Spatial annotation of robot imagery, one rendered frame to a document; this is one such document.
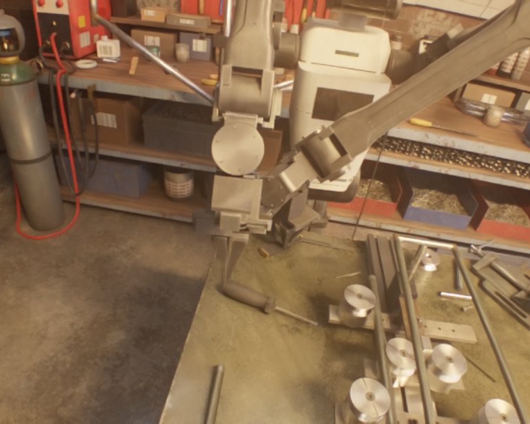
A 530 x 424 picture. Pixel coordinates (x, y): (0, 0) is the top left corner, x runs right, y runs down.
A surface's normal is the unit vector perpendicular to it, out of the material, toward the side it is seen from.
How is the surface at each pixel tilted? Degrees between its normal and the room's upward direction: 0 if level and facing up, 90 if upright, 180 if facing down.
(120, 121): 90
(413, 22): 90
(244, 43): 68
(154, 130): 90
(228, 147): 60
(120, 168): 90
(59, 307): 0
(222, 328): 0
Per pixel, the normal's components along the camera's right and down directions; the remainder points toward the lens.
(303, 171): 0.61, -0.33
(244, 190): 0.05, 0.11
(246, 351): 0.12, -0.80
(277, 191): -0.50, 0.46
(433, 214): -0.12, 0.57
